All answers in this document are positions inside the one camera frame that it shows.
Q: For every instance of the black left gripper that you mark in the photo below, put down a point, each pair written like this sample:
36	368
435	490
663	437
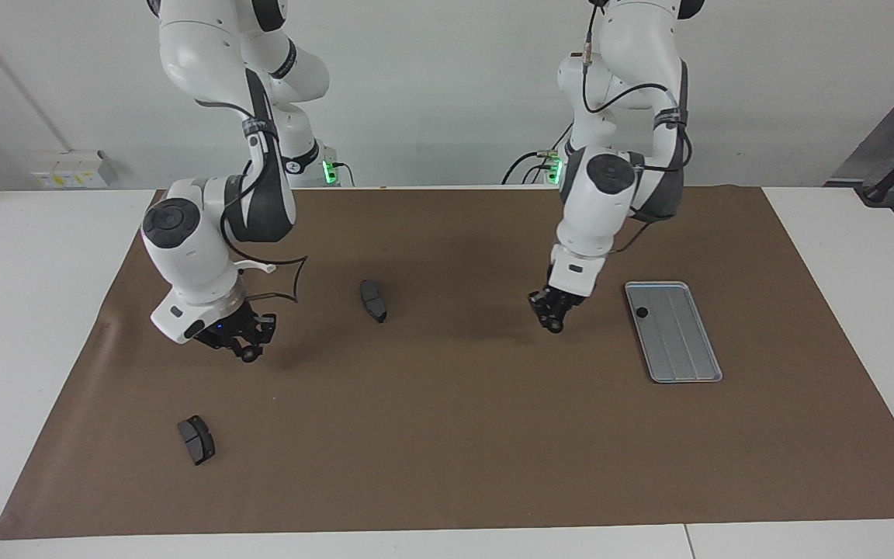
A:
562	300

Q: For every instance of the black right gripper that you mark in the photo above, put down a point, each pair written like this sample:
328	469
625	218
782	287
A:
230	328

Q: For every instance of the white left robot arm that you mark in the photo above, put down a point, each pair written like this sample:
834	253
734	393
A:
610	210

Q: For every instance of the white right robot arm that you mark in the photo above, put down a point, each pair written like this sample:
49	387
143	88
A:
199	256

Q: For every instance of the silver metal tray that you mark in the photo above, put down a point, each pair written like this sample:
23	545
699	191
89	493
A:
687	361

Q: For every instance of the thick dark brake pad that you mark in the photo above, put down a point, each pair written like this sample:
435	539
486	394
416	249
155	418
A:
197	442

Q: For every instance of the thin dark brake pad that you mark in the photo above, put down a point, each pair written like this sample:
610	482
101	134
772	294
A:
373	301

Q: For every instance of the brown paper mat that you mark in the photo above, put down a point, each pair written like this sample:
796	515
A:
447	427

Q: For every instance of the white curved plastic bracket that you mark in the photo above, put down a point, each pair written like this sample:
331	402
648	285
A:
271	269

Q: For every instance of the white wall socket box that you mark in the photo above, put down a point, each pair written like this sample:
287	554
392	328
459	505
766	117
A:
71	167

